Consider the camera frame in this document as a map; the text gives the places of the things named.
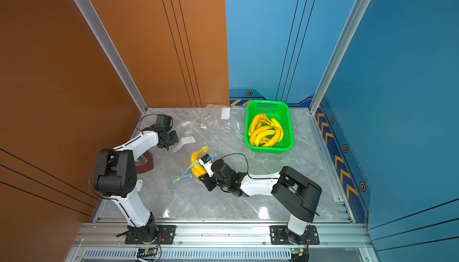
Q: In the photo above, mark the aluminium corner post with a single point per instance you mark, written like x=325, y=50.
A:
x=93, y=20
x=358, y=10

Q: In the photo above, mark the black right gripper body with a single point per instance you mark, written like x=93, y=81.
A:
x=210, y=182

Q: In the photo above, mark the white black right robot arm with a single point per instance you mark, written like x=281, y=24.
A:
x=297, y=193

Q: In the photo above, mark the white earbuds case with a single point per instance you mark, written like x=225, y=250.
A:
x=139, y=185

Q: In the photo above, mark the clear zip bag with bananas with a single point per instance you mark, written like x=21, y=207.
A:
x=229, y=119

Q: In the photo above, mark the green plastic perforated basket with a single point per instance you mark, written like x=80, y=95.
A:
x=273, y=109

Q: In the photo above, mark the green circuit board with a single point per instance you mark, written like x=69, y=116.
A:
x=300, y=255
x=147, y=253

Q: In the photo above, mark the green circuit board right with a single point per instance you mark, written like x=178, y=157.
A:
x=300, y=255

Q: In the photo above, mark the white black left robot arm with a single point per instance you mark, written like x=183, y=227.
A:
x=115, y=178

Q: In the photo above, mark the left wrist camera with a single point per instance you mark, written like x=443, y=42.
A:
x=164, y=121

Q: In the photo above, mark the green circuit board left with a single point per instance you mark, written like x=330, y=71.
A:
x=147, y=253

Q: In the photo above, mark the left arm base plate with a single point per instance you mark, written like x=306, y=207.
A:
x=162, y=234

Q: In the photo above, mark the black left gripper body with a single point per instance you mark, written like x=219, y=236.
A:
x=172, y=139

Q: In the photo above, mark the aluminium corner post right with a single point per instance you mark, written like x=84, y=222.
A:
x=358, y=10

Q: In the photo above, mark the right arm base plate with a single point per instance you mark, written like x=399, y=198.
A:
x=281, y=235

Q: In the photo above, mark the aluminium front rail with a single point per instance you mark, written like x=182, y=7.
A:
x=222, y=240

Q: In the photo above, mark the yellow plastic banana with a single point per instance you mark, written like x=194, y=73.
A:
x=260, y=123

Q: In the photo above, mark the aluminium corner post left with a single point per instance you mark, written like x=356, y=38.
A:
x=93, y=20

